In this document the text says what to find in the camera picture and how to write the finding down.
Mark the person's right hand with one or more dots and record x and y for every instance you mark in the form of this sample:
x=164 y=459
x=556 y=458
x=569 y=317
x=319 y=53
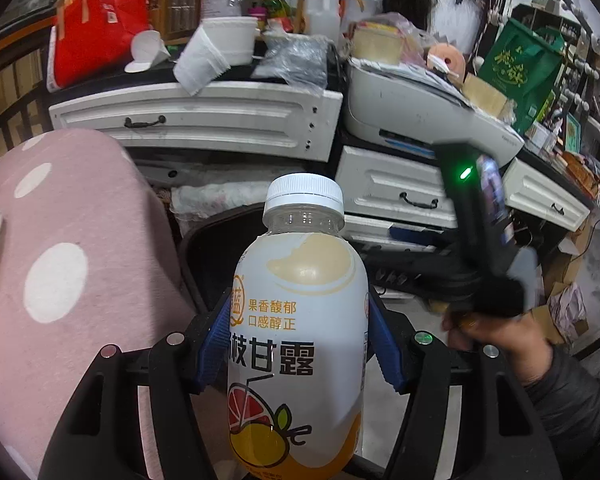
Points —
x=510 y=345

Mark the pink tape roll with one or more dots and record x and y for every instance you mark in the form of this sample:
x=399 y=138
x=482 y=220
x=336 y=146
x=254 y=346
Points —
x=442 y=55

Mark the white paper bowl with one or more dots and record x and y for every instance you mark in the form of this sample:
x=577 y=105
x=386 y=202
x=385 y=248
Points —
x=235 y=40

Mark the plastic wrapped cloth bundle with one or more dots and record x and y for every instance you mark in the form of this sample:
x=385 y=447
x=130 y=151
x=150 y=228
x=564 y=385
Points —
x=215 y=200

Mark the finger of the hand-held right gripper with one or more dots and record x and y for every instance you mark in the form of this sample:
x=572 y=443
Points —
x=405 y=275
x=412 y=237

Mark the crumpled white paper cup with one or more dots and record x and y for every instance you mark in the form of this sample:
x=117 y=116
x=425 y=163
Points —
x=200 y=62

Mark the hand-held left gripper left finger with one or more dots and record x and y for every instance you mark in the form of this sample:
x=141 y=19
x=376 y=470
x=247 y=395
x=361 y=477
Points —
x=215 y=345

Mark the grey plastic bag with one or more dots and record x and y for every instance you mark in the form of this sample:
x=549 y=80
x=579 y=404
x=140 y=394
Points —
x=292 y=62

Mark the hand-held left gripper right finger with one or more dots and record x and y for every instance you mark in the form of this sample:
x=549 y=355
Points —
x=385 y=350

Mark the white printer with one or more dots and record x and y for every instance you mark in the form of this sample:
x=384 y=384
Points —
x=405 y=105

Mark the pink polka-dot cushion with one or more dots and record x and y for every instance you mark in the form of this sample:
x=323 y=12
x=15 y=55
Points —
x=105 y=210

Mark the green shopping bag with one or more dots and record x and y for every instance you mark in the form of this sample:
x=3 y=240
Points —
x=520 y=75

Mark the yellow container in plastic bag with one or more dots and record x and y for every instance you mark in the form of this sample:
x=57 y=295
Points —
x=377 y=45

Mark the person's right forearm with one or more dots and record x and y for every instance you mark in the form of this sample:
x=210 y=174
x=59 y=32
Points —
x=575 y=410

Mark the clear plastic jug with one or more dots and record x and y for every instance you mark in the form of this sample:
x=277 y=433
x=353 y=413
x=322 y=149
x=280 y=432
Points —
x=322 y=15

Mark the open cardboard box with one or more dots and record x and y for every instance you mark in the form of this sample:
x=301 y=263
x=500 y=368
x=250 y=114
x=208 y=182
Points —
x=565 y=315

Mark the black trash bin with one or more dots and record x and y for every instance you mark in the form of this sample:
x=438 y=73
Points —
x=205 y=260

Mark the red shopping bag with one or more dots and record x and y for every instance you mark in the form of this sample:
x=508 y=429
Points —
x=95 y=35

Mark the wide white desk drawer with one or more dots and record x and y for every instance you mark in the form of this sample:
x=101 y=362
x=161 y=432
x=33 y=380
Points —
x=205 y=115

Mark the brown cardboard block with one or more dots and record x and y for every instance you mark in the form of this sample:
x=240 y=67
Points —
x=487 y=95

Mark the white juice bottle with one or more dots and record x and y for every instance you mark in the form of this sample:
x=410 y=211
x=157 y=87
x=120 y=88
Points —
x=300 y=310

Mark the green yellow bottle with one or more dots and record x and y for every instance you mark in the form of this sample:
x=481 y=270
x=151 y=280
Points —
x=275 y=5

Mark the white paper cone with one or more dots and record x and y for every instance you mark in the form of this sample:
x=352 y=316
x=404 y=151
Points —
x=147 y=50

